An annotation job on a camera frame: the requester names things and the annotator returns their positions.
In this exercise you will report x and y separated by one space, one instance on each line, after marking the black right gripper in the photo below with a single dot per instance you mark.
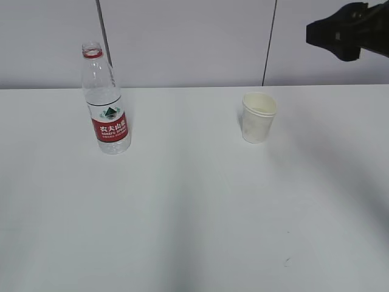
335 33

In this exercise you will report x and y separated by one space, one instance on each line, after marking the clear water bottle red label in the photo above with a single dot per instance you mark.
104 100

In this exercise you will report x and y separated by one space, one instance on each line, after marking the white paper cup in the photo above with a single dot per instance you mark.
259 110

